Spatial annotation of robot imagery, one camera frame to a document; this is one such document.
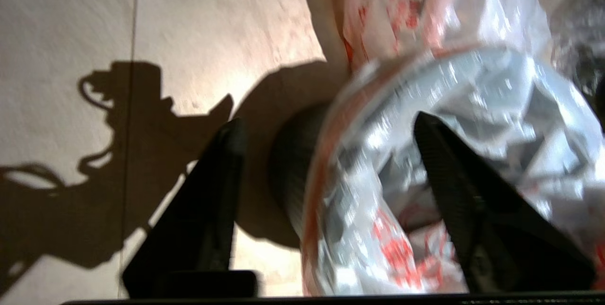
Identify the used red-printed trash bag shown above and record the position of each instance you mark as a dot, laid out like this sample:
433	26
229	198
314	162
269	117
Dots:
425	7

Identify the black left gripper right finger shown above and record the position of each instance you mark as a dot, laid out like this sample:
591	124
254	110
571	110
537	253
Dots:
491	220

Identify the black round trash bin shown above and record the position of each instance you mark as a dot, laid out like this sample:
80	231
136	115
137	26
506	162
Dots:
293	168

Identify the crumpled clear plastic bag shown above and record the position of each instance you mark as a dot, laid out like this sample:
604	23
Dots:
581	35

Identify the new white plastic bag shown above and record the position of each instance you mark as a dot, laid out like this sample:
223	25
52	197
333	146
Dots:
368	177

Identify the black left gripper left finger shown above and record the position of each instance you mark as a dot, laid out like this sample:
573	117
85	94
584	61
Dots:
198	229

